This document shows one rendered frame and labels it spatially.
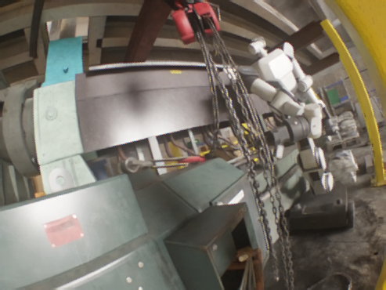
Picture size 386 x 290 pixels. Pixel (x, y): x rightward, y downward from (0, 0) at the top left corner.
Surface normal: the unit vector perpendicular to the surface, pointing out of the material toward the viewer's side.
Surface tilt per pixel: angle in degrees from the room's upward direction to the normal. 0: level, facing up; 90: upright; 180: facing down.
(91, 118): 90
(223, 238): 90
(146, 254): 90
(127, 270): 90
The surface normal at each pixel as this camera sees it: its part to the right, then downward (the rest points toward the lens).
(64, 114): 0.49, -0.22
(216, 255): 0.73, -0.29
